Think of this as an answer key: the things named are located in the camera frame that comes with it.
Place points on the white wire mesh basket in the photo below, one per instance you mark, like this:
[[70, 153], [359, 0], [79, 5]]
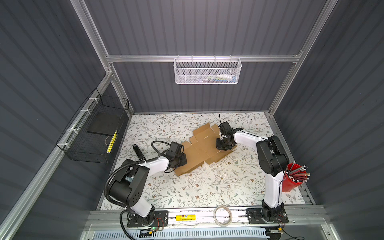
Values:
[[189, 71]]

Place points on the black flat pad in basket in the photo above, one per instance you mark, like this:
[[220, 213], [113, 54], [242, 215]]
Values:
[[105, 124]]

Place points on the red pencil cup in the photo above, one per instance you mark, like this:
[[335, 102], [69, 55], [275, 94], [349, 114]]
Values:
[[294, 176]]

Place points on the black marker on table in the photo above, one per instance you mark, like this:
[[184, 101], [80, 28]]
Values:
[[139, 153]]

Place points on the items in white basket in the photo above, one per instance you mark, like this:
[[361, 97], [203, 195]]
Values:
[[220, 79]]

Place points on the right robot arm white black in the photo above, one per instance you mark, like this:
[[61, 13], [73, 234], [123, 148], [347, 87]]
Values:
[[273, 159]]

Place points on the clear tape roll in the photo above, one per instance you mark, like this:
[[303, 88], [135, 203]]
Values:
[[223, 216]]

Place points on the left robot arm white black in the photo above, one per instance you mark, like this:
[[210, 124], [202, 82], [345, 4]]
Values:
[[125, 185]]

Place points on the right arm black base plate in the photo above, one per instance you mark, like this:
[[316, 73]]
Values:
[[267, 216]]

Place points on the brown cardboard paper box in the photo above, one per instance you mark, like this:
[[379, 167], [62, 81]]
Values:
[[201, 148]]

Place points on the black wire mesh basket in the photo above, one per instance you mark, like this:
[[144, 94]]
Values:
[[79, 145]]

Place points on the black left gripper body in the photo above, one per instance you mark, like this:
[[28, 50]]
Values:
[[180, 160]]

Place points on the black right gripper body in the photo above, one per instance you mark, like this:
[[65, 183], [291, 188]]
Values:
[[221, 144]]

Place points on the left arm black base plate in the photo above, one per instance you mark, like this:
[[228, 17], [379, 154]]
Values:
[[154, 219]]

